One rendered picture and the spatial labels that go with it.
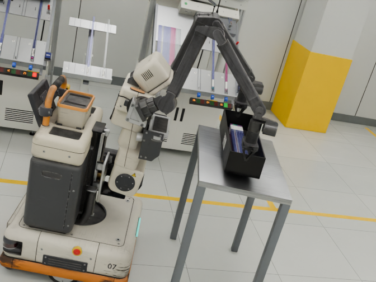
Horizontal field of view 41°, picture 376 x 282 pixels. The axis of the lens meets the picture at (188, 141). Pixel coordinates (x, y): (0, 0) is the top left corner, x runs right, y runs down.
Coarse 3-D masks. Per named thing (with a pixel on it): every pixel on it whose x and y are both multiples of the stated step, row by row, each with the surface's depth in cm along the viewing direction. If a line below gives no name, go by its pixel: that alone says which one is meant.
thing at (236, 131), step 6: (234, 126) 279; (240, 126) 281; (234, 132) 271; (240, 132) 273; (234, 138) 263; (240, 138) 265; (234, 144) 256; (240, 144) 257; (234, 150) 249; (240, 150) 251
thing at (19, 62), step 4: (0, 60) 345; (4, 60) 344; (8, 60) 344; (12, 60) 344; (16, 60) 344; (20, 60) 345; (24, 60) 346; (16, 64) 349; (20, 64) 349; (24, 64) 349; (28, 64) 348; (32, 64) 348; (36, 64) 348; (40, 64) 348; (36, 68) 353; (40, 68) 353
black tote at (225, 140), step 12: (228, 120) 285; (240, 120) 285; (228, 132) 279; (228, 144) 239; (228, 156) 232; (240, 156) 231; (252, 156) 231; (264, 156) 234; (228, 168) 234; (240, 168) 234; (252, 168) 234
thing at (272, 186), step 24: (216, 144) 272; (264, 144) 288; (192, 168) 301; (216, 168) 245; (264, 168) 258; (240, 192) 232; (264, 192) 233; (288, 192) 239; (192, 216) 237; (240, 240) 321; (264, 264) 248
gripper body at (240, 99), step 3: (240, 93) 276; (237, 96) 279; (240, 96) 277; (243, 96) 276; (237, 99) 279; (240, 99) 277; (243, 99) 277; (237, 102) 276; (240, 102) 277; (243, 102) 278; (246, 102) 279; (246, 105) 276
